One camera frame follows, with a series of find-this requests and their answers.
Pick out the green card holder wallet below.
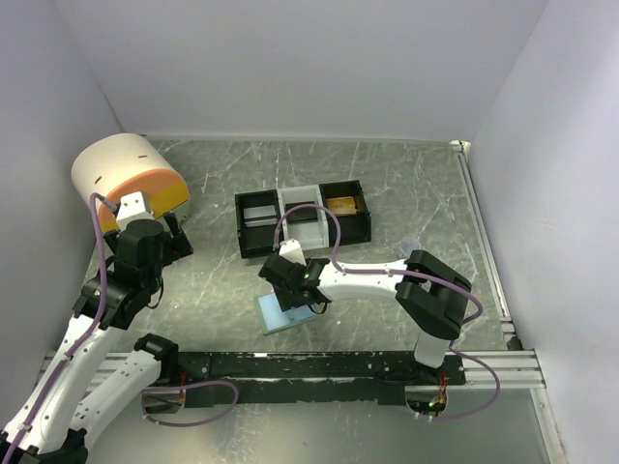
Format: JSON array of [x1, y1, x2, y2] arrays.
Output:
[[255, 293, 318, 335]]

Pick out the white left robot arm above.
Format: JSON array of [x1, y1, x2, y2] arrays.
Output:
[[1, 213, 192, 463]]

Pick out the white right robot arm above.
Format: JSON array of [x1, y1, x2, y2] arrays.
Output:
[[257, 250, 471, 385]]

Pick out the black cards in middle bin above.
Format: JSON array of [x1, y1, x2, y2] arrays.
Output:
[[284, 201, 318, 222]]

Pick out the silver cards in left bin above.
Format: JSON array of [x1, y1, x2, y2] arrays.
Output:
[[243, 205, 279, 227]]

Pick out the gold cards in right bin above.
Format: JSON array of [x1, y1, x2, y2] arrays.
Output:
[[325, 196, 362, 217]]

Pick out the white middle tray bin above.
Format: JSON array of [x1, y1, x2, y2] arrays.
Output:
[[278, 185, 329, 250]]

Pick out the black left tray bin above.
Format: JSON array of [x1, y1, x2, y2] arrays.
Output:
[[234, 189, 281, 259]]

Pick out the black tray bin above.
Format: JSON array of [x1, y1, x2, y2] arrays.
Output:
[[319, 180, 372, 246], [234, 189, 281, 259]]

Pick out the black right tray bin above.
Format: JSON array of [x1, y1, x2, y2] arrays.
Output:
[[319, 180, 372, 246]]

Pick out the round drawer cabinet white orange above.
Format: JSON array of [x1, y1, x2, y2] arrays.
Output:
[[71, 133, 190, 221]]

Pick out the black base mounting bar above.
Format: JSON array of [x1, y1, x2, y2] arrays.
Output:
[[154, 351, 465, 406]]

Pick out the small clear plastic cup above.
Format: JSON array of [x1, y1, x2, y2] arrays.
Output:
[[399, 237, 423, 258]]

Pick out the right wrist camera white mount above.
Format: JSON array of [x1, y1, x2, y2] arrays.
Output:
[[279, 239, 306, 266]]

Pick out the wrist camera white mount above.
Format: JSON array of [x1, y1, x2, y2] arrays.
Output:
[[116, 191, 153, 231], [279, 239, 306, 266]]

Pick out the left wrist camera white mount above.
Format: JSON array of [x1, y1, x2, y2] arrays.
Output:
[[116, 191, 153, 231]]

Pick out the aluminium right side rail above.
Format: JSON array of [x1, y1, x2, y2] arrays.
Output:
[[450, 140, 522, 351]]

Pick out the aluminium rail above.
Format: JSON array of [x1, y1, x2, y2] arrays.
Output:
[[38, 350, 546, 392], [450, 140, 522, 351]]

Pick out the aluminium front rail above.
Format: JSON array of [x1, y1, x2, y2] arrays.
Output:
[[38, 350, 546, 392]]

